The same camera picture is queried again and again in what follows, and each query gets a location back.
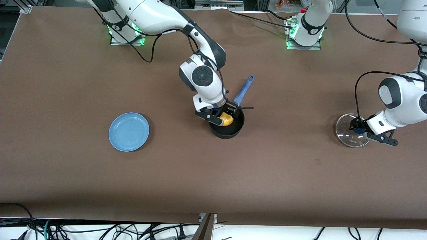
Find colourful background items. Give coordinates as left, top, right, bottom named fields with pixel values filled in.
left=275, top=0, right=311, bottom=9

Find yellow potato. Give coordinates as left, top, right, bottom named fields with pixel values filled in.
left=219, top=112, right=235, bottom=127

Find glass lid with blue knob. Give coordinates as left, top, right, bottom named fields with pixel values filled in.
left=335, top=113, right=371, bottom=148

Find black looped floor cable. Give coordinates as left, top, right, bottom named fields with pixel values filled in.
left=0, top=202, right=36, bottom=240

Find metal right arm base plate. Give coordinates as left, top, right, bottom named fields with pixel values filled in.
left=109, top=20, right=146, bottom=46

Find black pot with blue handle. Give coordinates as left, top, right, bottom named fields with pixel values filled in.
left=208, top=75, right=256, bottom=140

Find blue round plate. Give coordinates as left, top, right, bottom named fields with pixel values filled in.
left=108, top=112, right=150, bottom=153

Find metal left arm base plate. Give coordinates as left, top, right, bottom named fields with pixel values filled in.
left=286, top=17, right=322, bottom=51

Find aluminium frame post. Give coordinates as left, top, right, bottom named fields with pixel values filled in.
left=191, top=213, right=217, bottom=240

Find black equipment rack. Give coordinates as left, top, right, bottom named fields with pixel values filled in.
left=168, top=0, right=246, bottom=11

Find brown table cover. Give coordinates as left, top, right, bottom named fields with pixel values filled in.
left=0, top=6, right=427, bottom=230

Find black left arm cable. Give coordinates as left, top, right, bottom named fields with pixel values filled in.
left=344, top=0, right=427, bottom=121

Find black cable on table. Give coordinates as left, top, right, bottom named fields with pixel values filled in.
left=229, top=10, right=295, bottom=29

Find aluminium corner bracket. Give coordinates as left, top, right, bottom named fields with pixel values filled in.
left=16, top=0, right=34, bottom=14

